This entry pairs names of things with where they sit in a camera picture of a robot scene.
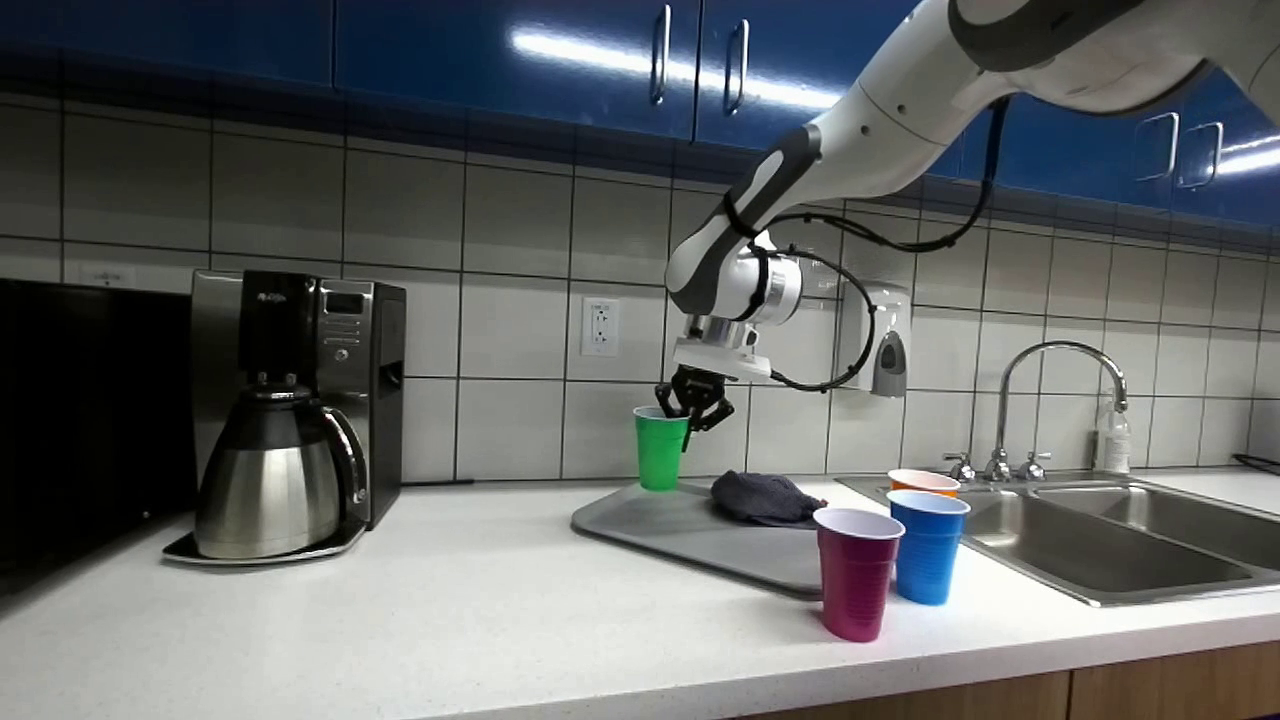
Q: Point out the steel coffee carafe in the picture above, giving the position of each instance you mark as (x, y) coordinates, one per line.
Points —
(287, 478)

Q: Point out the chrome kitchen faucet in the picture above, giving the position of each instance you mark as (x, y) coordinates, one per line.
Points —
(1018, 408)

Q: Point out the grey serving tray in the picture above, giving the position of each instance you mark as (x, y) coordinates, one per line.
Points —
(685, 525)

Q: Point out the white wall outlet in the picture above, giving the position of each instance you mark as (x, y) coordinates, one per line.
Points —
(597, 326)

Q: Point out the green plastic cup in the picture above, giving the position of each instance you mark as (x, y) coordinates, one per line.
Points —
(658, 448)

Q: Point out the blue upper cabinets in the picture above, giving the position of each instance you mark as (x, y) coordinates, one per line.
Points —
(713, 74)

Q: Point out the stainless steel double sink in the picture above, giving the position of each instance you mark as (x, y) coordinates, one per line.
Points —
(1122, 540)

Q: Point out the orange plastic cup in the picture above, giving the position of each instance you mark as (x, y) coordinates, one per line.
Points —
(922, 481)

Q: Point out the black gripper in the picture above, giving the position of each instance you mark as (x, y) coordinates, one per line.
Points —
(697, 399)

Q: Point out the blue plastic cup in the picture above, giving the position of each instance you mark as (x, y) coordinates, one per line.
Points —
(933, 530)

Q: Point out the black microwave oven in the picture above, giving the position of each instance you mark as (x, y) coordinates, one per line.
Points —
(94, 420)

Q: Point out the white soap dispenser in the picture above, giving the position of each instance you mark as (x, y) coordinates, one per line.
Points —
(872, 326)

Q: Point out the steel coffee maker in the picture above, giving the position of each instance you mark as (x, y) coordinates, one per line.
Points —
(339, 342)

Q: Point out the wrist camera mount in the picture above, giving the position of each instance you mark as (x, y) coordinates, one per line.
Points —
(720, 356)

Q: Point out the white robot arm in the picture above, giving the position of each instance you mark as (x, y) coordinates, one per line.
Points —
(902, 113)

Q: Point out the magenta plastic cup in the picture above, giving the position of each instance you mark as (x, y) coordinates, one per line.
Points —
(857, 555)

